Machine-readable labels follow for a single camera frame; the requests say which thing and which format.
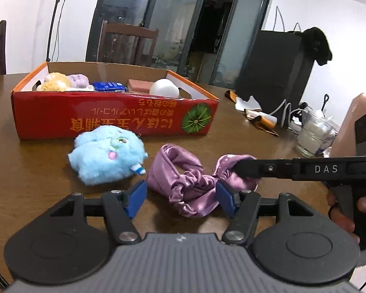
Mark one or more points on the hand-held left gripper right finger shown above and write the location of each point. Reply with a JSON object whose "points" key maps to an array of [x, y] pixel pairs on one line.
{"points": [[225, 201]]}

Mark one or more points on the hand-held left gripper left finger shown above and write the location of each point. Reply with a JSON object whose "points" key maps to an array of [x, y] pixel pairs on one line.
{"points": [[137, 198]]}

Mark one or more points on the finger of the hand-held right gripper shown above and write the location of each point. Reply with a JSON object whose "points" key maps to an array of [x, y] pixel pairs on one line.
{"points": [[262, 168]]}

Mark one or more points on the purple satin headband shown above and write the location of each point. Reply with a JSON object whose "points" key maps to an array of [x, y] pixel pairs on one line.
{"points": [[195, 186]]}

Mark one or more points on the red cardboard box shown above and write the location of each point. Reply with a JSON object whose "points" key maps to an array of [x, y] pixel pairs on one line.
{"points": [[109, 116]]}

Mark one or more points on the white foam ball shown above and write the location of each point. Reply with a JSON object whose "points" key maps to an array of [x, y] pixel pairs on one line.
{"points": [[163, 88]]}

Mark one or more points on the pink sponge block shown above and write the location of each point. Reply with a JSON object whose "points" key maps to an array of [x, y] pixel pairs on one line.
{"points": [[138, 85]]}

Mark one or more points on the blue tissue packet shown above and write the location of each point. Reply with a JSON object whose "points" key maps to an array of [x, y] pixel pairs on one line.
{"points": [[108, 86]]}

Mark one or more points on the white plush toy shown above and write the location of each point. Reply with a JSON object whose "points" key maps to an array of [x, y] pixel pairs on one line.
{"points": [[85, 88]]}

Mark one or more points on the yellow plush toy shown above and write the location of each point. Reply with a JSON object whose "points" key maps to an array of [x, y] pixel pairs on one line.
{"points": [[56, 82]]}

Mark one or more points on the person's right hand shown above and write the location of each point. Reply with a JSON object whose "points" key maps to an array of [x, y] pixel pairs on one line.
{"points": [[343, 219]]}

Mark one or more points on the clear plastic bag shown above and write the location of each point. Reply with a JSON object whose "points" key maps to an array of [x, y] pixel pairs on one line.
{"points": [[334, 131]]}

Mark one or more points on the glass jar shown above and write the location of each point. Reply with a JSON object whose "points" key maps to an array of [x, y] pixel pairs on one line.
{"points": [[311, 137]]}

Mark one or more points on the large orange wrapper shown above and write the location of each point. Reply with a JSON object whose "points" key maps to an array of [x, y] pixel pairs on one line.
{"points": [[263, 125]]}

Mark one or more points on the blue plush toy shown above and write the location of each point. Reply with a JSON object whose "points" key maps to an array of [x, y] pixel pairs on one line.
{"points": [[103, 155]]}

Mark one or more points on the crumpled white paper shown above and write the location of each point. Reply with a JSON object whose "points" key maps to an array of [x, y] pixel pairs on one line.
{"points": [[245, 103]]}

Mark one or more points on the black cloth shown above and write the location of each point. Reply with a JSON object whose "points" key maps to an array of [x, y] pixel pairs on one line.
{"points": [[318, 45]]}

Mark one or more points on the lavender plush toy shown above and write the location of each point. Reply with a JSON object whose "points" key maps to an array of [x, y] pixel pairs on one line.
{"points": [[77, 81]]}

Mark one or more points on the brown wooden chair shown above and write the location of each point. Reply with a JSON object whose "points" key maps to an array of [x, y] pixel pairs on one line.
{"points": [[125, 42]]}

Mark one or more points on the glass sliding door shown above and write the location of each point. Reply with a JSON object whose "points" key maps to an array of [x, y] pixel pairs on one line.
{"points": [[170, 12]]}

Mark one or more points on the studio light stand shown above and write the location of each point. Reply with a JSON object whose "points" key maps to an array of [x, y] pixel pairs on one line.
{"points": [[53, 27]]}

